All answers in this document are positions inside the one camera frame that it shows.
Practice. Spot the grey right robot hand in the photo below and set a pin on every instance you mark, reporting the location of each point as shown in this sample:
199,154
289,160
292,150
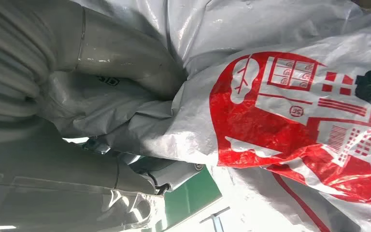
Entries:
121,51

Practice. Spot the silver metal bracket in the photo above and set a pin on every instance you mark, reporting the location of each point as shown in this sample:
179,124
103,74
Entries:
217,221

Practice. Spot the green conveyor belt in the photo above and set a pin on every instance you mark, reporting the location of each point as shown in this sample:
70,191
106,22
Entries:
192,198

